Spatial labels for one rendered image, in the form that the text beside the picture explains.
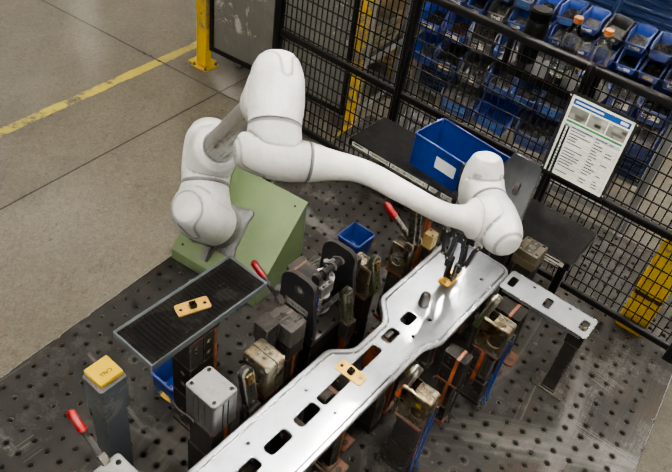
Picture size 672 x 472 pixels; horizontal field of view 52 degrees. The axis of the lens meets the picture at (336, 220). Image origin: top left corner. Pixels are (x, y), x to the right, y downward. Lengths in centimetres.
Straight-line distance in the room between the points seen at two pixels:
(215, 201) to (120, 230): 152
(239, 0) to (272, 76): 288
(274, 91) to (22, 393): 113
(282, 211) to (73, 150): 209
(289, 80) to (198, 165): 60
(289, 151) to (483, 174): 50
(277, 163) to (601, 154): 111
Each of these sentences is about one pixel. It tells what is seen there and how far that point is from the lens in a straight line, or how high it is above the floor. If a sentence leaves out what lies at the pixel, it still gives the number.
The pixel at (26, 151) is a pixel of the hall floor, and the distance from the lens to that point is 424.
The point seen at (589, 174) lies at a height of 121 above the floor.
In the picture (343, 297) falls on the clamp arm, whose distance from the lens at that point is 188.
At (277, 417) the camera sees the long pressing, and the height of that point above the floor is 100.
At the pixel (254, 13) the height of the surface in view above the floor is 54.
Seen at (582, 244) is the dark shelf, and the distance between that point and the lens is 239.
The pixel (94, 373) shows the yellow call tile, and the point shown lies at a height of 116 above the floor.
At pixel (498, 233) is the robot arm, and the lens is 169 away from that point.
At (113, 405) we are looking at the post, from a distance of 168.
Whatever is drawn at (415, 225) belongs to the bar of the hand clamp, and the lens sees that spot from 205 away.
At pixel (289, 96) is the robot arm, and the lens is 168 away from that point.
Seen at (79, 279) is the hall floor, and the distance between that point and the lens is 344.
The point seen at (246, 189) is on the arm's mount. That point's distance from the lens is 239.
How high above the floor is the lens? 246
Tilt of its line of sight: 41 degrees down
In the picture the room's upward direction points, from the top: 10 degrees clockwise
